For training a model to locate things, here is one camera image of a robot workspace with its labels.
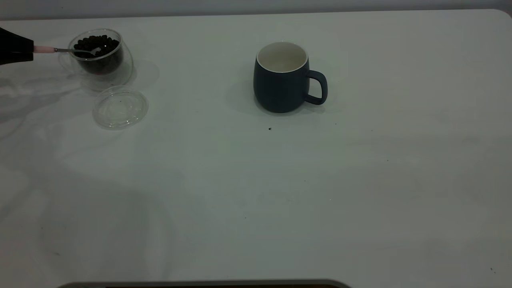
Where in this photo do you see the pink-handled metal spoon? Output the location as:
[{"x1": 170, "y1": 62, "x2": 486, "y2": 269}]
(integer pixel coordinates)
[{"x1": 33, "y1": 45, "x2": 102, "y2": 56}]

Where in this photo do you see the pile of coffee beans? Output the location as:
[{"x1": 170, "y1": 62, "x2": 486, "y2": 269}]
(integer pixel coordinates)
[{"x1": 73, "y1": 35, "x2": 120, "y2": 60}]

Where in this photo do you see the clear round glass lid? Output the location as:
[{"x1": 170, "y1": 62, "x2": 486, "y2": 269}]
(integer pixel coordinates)
[{"x1": 92, "y1": 85, "x2": 149, "y2": 129}]

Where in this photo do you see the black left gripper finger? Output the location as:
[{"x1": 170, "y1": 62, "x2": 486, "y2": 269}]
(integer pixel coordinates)
[{"x1": 0, "y1": 27, "x2": 35, "y2": 66}]

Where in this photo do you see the clear double-wall glass cup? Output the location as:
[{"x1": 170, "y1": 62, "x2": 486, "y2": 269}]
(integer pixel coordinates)
[{"x1": 58, "y1": 28, "x2": 134, "y2": 92}]

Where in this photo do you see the dark grey ceramic mug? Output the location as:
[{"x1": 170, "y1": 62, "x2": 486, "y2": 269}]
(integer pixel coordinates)
[{"x1": 253, "y1": 41, "x2": 328, "y2": 114}]

